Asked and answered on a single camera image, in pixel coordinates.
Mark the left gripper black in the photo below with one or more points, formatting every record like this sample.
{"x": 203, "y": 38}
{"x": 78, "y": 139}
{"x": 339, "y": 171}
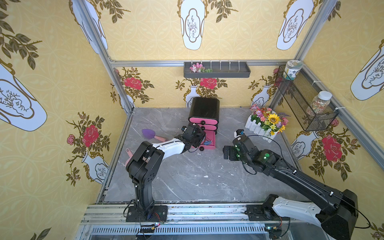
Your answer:
{"x": 199, "y": 137}

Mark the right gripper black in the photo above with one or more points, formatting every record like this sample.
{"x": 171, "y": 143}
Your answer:
{"x": 228, "y": 152}

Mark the black pink drawer cabinet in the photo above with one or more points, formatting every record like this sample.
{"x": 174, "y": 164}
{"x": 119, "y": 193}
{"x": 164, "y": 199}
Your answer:
{"x": 205, "y": 112}

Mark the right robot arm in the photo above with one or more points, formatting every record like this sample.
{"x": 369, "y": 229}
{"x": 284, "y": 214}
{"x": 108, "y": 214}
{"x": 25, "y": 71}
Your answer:
{"x": 334, "y": 211}

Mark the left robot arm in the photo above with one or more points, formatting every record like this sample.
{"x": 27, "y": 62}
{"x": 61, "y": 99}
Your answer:
{"x": 144, "y": 166}

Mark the flower box white fence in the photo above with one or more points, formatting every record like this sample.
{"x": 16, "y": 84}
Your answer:
{"x": 265, "y": 122}

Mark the purple pink toy shovel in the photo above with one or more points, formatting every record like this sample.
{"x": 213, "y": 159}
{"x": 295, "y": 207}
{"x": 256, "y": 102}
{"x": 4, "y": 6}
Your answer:
{"x": 151, "y": 134}

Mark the pink flowers in tray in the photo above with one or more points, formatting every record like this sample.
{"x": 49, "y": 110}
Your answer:
{"x": 199, "y": 68}

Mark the jar with white lid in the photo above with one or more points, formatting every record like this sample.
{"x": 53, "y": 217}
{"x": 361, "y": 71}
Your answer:
{"x": 319, "y": 103}

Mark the jar with green label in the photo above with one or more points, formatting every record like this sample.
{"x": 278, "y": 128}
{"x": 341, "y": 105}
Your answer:
{"x": 292, "y": 68}

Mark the grey wall shelf tray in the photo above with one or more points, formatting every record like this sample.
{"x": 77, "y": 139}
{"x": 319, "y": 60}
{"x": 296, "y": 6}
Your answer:
{"x": 221, "y": 69}

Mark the black wire basket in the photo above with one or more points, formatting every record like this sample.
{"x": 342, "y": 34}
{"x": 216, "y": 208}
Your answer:
{"x": 299, "y": 94}

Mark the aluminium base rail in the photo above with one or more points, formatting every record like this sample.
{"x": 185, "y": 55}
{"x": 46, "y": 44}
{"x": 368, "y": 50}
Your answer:
{"x": 292, "y": 220}

